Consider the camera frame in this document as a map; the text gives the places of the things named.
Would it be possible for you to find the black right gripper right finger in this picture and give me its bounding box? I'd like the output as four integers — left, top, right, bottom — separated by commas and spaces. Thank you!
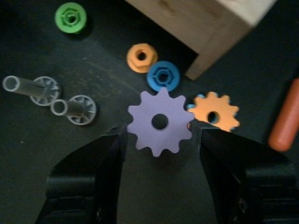
200, 128, 299, 224

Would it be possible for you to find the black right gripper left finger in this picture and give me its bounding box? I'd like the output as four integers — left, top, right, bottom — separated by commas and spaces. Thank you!
34, 125, 128, 224

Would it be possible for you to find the orange toy hot dog sausage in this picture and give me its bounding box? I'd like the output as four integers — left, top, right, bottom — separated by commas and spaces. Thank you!
267, 78, 299, 152

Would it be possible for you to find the grey toy axle peg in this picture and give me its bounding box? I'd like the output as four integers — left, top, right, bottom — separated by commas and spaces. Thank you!
50, 94, 99, 127
2, 75, 62, 107

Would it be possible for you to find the orange toy gear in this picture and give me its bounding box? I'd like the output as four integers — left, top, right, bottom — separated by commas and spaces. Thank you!
192, 91, 240, 133

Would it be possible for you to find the purple toy gear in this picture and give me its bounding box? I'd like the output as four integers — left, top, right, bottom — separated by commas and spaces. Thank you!
126, 87, 196, 158

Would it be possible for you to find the blue toy gear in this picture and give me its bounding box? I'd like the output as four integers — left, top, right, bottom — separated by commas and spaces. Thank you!
186, 94, 207, 111

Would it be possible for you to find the blue round toy nut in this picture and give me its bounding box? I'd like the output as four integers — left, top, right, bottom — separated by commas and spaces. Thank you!
146, 60, 183, 93

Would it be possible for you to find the orange hexagonal toy nut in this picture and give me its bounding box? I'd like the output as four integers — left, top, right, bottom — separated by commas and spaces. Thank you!
126, 42, 159, 74

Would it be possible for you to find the wooden box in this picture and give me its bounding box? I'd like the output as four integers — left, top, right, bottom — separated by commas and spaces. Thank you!
126, 0, 278, 81

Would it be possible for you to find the green round toy nut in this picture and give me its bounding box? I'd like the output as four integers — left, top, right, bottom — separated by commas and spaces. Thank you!
54, 2, 88, 35

